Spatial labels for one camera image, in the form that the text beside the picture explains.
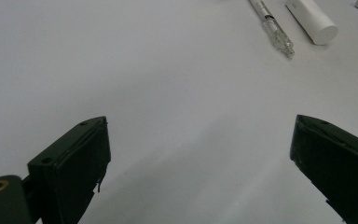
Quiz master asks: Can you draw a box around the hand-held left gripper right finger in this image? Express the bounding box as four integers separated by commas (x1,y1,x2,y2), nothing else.
289,114,358,224

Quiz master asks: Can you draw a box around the white gel pen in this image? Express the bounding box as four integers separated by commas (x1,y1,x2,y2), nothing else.
249,0,296,59

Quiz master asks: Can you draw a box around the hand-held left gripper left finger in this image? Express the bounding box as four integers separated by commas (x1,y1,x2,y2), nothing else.
27,116,112,224

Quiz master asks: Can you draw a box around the white printed tube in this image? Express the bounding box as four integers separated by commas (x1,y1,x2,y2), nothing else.
284,0,339,46

